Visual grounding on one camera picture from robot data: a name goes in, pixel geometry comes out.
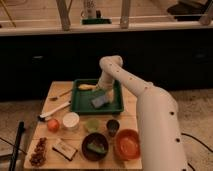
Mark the blue sponge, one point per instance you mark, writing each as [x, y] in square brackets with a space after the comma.
[99, 101]

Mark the orange tomato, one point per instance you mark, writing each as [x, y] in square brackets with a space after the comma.
[53, 125]

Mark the green plastic tray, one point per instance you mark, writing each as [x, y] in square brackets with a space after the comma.
[90, 102]

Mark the brown rectangular box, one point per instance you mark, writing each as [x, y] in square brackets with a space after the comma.
[64, 149]

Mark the wooden spoon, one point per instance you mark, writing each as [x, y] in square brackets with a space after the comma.
[59, 96]

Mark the yellow banana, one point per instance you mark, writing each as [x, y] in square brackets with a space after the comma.
[86, 87]

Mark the small green cup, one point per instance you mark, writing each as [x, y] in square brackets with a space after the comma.
[92, 125]

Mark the small dark cup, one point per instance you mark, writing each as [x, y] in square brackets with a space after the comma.
[112, 127]

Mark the dark brown bowl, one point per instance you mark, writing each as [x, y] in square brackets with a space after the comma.
[96, 138]

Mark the orange bowl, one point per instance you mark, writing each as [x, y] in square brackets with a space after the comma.
[126, 144]

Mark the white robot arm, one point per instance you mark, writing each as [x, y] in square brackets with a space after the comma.
[161, 146]

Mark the brown bumpy food piece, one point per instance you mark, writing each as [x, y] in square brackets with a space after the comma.
[38, 157]

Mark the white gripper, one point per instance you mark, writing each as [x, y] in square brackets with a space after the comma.
[108, 88]

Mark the green item in bowl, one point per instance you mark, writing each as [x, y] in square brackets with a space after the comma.
[96, 148]

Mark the white round container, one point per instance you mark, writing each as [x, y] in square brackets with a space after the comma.
[71, 121]

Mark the black pole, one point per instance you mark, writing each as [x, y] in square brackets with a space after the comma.
[16, 146]

